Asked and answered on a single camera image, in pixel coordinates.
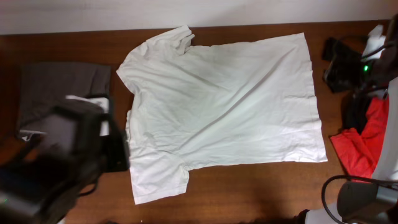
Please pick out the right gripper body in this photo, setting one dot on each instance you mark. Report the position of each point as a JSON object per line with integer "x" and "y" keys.
{"x": 354, "y": 74}

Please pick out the white t-shirt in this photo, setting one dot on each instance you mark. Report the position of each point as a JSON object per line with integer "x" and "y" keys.
{"x": 222, "y": 105}

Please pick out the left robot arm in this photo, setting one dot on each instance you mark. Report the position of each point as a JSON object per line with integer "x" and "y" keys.
{"x": 80, "y": 142}

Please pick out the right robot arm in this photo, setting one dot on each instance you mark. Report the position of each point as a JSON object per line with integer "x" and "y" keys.
{"x": 374, "y": 199}

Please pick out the black garment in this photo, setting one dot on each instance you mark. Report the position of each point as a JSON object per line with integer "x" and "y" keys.
{"x": 354, "y": 105}

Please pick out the red t-shirt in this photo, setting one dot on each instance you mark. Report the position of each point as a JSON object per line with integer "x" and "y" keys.
{"x": 359, "y": 153}

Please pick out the folded grey trousers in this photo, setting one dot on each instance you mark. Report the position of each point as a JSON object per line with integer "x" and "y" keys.
{"x": 45, "y": 84}

